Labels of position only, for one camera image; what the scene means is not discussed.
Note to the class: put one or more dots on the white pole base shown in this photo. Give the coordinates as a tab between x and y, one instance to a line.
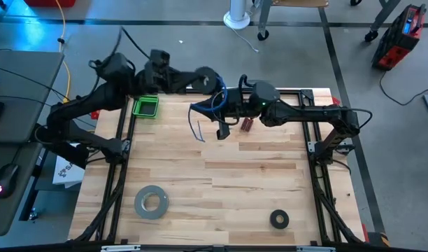
236	14

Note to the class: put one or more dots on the red table clamp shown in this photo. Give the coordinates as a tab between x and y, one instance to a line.
335	101
365	232
96	115

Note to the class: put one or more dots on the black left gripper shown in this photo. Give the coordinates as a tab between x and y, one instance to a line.
159	82

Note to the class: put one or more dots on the small black tape roll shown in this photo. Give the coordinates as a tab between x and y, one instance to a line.
272	219

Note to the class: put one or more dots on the grey wheeled cart legs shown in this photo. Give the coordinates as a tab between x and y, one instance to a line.
383	15

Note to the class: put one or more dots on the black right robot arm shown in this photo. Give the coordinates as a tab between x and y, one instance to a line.
305	113

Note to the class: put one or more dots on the silver frame bracket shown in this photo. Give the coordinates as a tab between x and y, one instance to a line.
315	248
119	248

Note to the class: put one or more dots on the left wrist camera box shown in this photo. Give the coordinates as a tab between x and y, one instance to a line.
159	59

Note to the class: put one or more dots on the red and black tool case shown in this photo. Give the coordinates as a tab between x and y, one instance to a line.
396	42

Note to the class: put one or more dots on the black aluminium table frame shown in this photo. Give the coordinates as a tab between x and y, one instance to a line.
292	91

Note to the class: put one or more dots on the black computer mouse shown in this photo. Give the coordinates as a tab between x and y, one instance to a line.
6	180

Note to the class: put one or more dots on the grey tape roll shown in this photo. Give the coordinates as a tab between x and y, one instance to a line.
141	203

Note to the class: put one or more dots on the wheeled cart with wooden top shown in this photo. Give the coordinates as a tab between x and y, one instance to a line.
264	17

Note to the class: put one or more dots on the dark grey desk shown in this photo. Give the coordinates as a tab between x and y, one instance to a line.
4	220

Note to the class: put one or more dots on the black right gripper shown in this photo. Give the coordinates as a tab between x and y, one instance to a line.
238	106

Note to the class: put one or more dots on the green plastic bin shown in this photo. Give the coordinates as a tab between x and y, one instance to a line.
135	106

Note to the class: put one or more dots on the red floor bin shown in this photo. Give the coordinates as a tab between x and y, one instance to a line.
49	3

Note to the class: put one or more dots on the reddish brown connector block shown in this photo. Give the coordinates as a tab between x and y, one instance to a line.
248	126

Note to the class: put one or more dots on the white printed box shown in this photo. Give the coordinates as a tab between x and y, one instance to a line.
65	175

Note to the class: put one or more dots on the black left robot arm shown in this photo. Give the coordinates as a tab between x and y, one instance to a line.
88	101

